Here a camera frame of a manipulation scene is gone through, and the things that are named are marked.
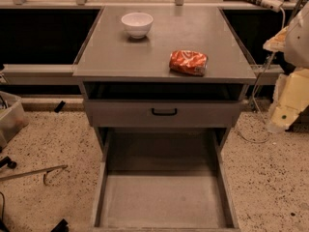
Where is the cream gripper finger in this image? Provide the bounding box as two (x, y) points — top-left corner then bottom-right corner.
(263, 27), (288, 52)
(267, 68), (309, 133)

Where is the crushed red coke can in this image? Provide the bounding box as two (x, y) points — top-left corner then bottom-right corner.
(169, 50), (208, 76)

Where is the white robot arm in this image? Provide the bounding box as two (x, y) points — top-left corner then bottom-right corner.
(263, 2), (309, 132)

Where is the grey metal drawer cabinet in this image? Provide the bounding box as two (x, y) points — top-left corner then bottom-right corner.
(72, 5), (258, 232)

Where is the open grey middle drawer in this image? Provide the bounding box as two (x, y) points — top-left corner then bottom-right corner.
(91, 130), (241, 232)

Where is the closed grey top drawer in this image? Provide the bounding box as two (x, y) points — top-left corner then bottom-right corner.
(84, 100), (240, 128)

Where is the white ceramic bowl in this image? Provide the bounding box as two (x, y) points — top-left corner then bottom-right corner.
(121, 13), (154, 39)

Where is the small black floor block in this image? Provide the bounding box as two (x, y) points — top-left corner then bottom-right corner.
(54, 101), (66, 113)

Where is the black object bottom floor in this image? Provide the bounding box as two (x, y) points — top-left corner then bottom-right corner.
(51, 219), (69, 232)

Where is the clear plastic storage bin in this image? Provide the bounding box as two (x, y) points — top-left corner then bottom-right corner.
(0, 91), (28, 149)

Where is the black clamp on floor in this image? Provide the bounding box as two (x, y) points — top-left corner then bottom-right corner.
(0, 157), (16, 169)

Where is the right grey metal rail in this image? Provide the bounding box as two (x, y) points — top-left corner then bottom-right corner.
(251, 65), (284, 85)

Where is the grey metal rail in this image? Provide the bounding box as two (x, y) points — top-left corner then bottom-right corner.
(251, 65), (284, 85)
(1, 64), (78, 85)

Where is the white cable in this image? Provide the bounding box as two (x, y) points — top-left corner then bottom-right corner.
(237, 7), (287, 144)

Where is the black drawer handle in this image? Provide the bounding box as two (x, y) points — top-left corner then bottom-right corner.
(151, 108), (178, 116)

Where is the left grey metal rail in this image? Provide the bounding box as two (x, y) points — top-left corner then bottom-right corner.
(1, 64), (78, 85)

